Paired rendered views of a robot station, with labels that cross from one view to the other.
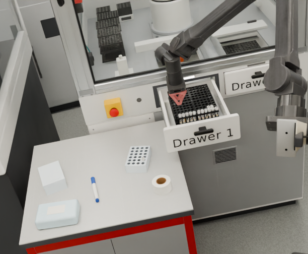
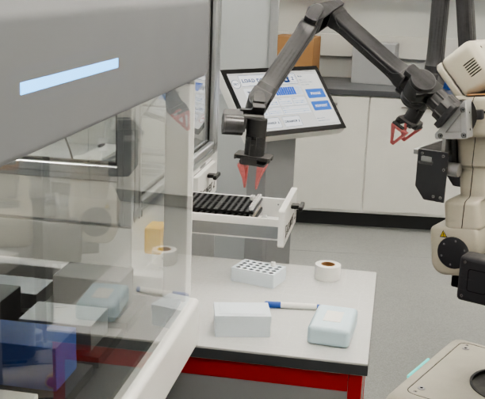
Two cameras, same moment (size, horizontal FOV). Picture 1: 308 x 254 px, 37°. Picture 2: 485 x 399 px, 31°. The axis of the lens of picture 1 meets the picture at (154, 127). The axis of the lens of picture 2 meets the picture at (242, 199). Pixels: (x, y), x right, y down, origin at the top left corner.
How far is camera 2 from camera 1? 2.55 m
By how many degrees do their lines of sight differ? 73
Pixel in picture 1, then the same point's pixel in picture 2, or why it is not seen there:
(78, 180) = not seen: hidden behind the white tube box
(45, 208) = (325, 322)
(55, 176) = (254, 306)
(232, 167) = not seen: hidden behind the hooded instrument
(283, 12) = (369, 38)
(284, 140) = (469, 119)
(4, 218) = not seen: outside the picture
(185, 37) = (265, 89)
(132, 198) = (330, 292)
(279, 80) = (430, 79)
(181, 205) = (366, 275)
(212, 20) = (287, 66)
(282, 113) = (454, 100)
